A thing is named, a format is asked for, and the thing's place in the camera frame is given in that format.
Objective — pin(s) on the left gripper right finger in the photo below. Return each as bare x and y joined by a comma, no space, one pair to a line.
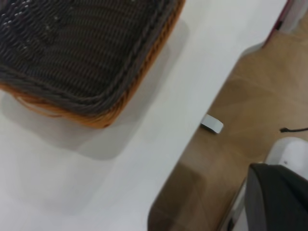
296,197

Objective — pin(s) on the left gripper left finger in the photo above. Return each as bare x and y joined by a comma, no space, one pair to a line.
262,207

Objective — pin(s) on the orange woven wicker basket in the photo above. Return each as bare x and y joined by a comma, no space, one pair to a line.
103,122

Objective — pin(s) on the dark brown woven wicker basket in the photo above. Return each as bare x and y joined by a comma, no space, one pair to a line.
72,48

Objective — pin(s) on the silver metal bar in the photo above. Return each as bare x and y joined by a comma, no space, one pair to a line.
237,209

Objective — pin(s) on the white rounded device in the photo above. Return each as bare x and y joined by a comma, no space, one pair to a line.
288,151

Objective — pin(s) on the small white grey block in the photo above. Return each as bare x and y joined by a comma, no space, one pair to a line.
211,124

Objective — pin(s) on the white panel with red edge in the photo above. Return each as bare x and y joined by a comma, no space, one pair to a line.
296,14

